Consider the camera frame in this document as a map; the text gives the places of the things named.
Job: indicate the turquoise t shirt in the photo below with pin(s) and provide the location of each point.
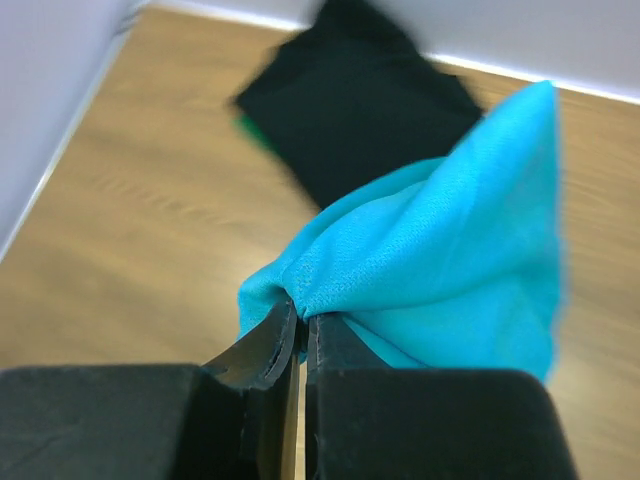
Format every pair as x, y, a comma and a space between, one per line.
455, 262

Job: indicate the folded black t shirt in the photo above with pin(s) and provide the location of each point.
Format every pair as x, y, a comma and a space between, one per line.
350, 99

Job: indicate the folded green t shirt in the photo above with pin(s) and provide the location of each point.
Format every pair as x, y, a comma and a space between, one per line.
255, 135

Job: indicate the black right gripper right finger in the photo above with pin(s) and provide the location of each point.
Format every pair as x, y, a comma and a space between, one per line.
367, 420

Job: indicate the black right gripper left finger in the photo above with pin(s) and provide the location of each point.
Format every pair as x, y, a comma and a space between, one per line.
234, 417

